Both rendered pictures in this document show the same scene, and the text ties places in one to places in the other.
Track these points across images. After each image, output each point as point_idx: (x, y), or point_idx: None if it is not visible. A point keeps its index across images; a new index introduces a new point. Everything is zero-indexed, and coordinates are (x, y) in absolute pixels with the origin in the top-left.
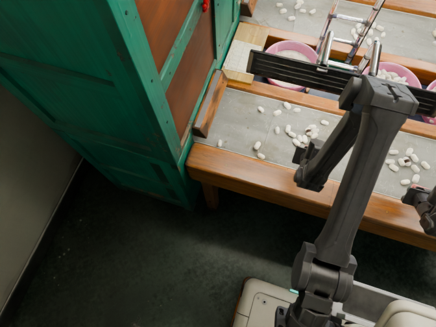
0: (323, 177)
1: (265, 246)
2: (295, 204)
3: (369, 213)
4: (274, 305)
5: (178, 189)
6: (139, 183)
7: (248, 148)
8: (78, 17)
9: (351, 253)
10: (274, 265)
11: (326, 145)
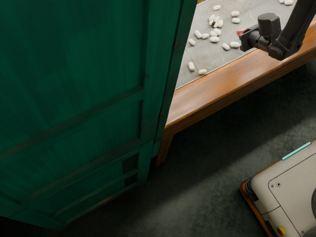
0: (304, 35)
1: (225, 152)
2: (254, 86)
3: (308, 45)
4: (287, 179)
5: (145, 166)
6: (91, 201)
7: (186, 74)
8: (150, 32)
9: (280, 98)
10: (244, 158)
11: (303, 6)
